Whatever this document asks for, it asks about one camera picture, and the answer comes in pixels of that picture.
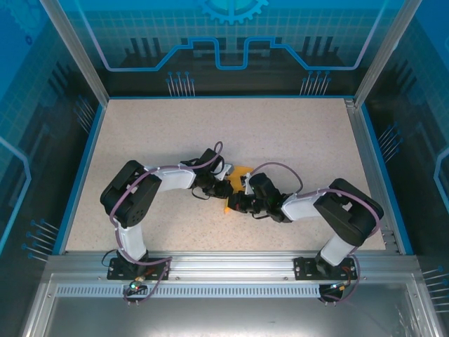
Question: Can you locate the sheet metal tray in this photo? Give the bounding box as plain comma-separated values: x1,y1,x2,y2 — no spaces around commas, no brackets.
20,273,439,337

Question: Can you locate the orange paper sheet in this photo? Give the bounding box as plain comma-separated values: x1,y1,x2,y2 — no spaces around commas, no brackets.
224,164,255,215

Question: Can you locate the aluminium frame post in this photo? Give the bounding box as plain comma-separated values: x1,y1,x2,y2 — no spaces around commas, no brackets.
38,0,110,107
353,0,424,108

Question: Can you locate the cable connector with orange light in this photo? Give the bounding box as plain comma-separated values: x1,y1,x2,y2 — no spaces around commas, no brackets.
328,279,352,293

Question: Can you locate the slotted aluminium cable strip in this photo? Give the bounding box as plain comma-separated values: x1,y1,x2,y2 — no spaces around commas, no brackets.
55,284,322,299

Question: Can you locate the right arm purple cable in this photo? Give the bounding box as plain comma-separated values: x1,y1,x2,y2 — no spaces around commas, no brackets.
253,161,384,305

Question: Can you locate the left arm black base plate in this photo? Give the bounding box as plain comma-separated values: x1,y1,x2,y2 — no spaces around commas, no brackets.
107,257,172,282

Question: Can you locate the aluminium side rail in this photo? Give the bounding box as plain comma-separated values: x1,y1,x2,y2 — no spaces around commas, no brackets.
343,98,404,256

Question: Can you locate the aluminium mounting rail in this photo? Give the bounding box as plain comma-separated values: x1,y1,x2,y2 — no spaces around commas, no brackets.
47,251,418,282

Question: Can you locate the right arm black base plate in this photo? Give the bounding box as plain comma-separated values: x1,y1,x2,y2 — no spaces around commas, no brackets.
293,256,355,281

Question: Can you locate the cable connector with green light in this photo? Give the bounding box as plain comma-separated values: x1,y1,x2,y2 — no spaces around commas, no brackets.
128,275,147,293

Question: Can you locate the blue printed enclosure panel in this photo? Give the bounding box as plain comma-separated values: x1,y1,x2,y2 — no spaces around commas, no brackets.
364,0,449,317
58,0,404,98
0,0,102,337

